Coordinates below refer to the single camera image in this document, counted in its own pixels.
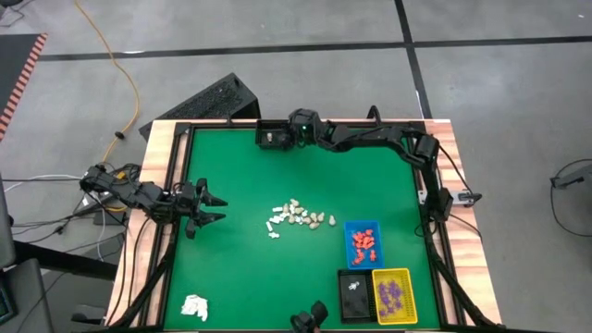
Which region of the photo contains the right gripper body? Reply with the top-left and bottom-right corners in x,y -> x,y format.
287,124 -> 330,150

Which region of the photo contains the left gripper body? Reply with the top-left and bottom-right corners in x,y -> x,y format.
178,178 -> 208,223

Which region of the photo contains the small black plastic basket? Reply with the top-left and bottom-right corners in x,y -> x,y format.
254,118 -> 298,150

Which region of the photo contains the crumpled white paper piece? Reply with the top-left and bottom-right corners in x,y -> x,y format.
180,294 -> 210,324

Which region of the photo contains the black computer tower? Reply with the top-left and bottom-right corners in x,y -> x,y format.
138,71 -> 262,142

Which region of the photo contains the blue plastic basket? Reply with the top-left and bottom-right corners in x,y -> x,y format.
343,220 -> 387,271

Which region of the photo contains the black furniture beam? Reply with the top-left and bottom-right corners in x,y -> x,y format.
12,239 -> 119,282

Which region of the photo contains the grey power adapter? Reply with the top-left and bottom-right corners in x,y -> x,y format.
449,191 -> 483,205

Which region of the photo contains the long black plastic basket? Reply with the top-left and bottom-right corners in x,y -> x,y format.
338,269 -> 376,325

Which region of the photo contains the yellow plastic basket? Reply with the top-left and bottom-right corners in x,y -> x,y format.
372,267 -> 420,327

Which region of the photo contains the grey furniture panel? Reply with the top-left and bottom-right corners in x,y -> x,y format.
0,256 -> 56,333

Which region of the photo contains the black mat with orange stripes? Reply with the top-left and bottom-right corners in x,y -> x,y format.
0,32 -> 49,142

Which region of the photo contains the yellow cable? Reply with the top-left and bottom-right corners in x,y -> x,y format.
71,0 -> 142,163

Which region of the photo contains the white floor cable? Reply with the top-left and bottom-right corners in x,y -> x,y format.
2,173 -> 82,193

